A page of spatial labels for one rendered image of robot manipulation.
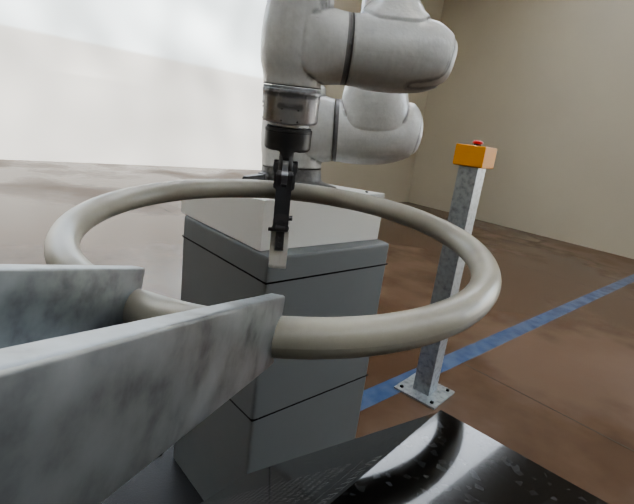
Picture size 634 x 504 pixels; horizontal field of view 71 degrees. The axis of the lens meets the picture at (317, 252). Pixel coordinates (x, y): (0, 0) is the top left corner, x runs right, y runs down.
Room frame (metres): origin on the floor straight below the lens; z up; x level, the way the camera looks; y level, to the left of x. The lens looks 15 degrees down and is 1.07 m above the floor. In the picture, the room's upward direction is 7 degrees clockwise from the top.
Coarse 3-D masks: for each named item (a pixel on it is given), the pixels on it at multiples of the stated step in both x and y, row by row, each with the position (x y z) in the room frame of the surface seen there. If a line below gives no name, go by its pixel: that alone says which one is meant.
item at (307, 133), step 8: (272, 128) 0.71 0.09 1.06; (280, 128) 0.70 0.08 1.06; (288, 128) 0.70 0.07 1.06; (272, 136) 0.71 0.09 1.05; (280, 136) 0.70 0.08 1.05; (288, 136) 0.70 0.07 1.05; (296, 136) 0.70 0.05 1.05; (304, 136) 0.71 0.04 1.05; (264, 144) 0.73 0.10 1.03; (272, 144) 0.71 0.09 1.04; (280, 144) 0.70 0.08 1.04; (288, 144) 0.70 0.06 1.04; (296, 144) 0.70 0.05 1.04; (304, 144) 0.71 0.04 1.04; (280, 152) 0.70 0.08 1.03; (288, 152) 0.70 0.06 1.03; (304, 152) 0.72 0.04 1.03; (280, 160) 0.70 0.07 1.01; (288, 160) 0.71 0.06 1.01; (280, 168) 0.70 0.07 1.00; (288, 168) 0.70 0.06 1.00
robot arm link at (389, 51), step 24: (384, 0) 0.72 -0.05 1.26; (408, 0) 0.72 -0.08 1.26; (360, 24) 0.69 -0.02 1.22; (384, 24) 0.69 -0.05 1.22; (408, 24) 0.70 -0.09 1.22; (432, 24) 0.71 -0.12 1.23; (360, 48) 0.68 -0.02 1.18; (384, 48) 0.68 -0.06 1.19; (408, 48) 0.69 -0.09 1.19; (432, 48) 0.69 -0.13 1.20; (456, 48) 0.72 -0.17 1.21; (360, 72) 0.70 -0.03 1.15; (384, 72) 0.69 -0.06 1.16; (408, 72) 0.70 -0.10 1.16; (432, 72) 0.70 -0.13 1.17
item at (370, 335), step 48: (144, 192) 0.60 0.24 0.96; (192, 192) 0.66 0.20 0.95; (240, 192) 0.71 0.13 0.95; (336, 192) 0.73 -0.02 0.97; (48, 240) 0.39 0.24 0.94; (480, 288) 0.38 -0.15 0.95; (288, 336) 0.28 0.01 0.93; (336, 336) 0.28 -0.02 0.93; (384, 336) 0.29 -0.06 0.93; (432, 336) 0.31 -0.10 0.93
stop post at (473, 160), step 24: (456, 144) 1.77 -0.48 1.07; (480, 144) 1.77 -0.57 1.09; (480, 168) 1.74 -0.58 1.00; (456, 192) 1.77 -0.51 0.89; (480, 192) 1.78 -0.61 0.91; (456, 216) 1.76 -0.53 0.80; (456, 264) 1.73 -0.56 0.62; (456, 288) 1.76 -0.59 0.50; (432, 360) 1.74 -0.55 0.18; (408, 384) 1.80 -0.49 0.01; (432, 384) 1.74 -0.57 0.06; (432, 408) 1.65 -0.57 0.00
